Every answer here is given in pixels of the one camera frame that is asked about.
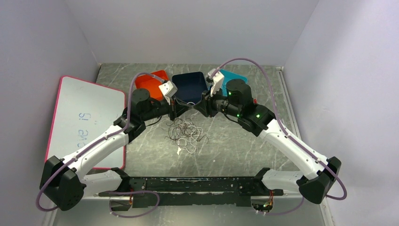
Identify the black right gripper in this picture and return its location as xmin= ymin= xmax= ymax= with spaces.
xmin=193 ymin=84 xmax=241 ymax=118

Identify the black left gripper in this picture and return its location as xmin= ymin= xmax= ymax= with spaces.
xmin=141 ymin=94 xmax=192 ymax=121

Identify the dark brown thin cable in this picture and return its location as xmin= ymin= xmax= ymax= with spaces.
xmin=165 ymin=118 xmax=209 ymax=147

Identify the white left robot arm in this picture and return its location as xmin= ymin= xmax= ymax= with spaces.
xmin=35 ymin=88 xmax=193 ymax=212

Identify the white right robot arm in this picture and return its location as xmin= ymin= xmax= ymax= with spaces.
xmin=194 ymin=79 xmax=342 ymax=204

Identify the dark blue plastic bin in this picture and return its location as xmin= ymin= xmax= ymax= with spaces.
xmin=171 ymin=72 xmax=208 ymax=104

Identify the orange plastic bin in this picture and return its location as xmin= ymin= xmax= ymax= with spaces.
xmin=134 ymin=70 xmax=169 ymax=101

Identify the teal plastic bin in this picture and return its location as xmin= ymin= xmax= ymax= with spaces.
xmin=218 ymin=69 xmax=247 ymax=87

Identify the pink framed whiteboard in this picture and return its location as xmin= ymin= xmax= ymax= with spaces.
xmin=45 ymin=76 xmax=126 ymax=159

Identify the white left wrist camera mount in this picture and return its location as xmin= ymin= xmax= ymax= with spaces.
xmin=159 ymin=81 xmax=178 ymax=105

